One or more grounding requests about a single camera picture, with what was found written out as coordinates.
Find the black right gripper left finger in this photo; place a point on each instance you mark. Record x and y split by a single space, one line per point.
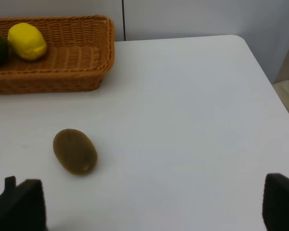
22 207

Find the brown kiwi fruit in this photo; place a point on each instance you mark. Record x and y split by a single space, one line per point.
75 151

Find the orange wicker basket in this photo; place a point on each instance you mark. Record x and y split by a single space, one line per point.
80 51

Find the yellow lemon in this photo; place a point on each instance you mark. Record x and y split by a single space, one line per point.
27 41

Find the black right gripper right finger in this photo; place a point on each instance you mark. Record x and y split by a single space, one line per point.
275 210

